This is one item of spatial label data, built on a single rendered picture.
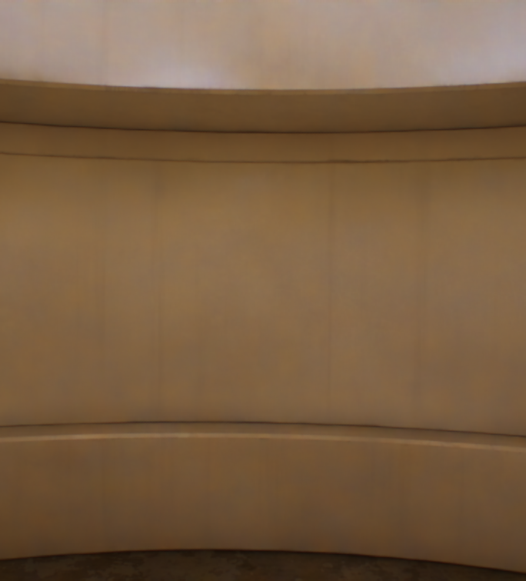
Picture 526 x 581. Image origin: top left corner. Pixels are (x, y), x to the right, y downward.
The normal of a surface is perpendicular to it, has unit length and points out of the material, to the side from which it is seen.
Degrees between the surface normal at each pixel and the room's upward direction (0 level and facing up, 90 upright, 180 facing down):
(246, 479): 90
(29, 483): 90
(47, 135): 90
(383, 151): 90
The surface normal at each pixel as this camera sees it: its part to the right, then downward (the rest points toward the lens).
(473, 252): -0.25, 0.02
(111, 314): 0.14, 0.02
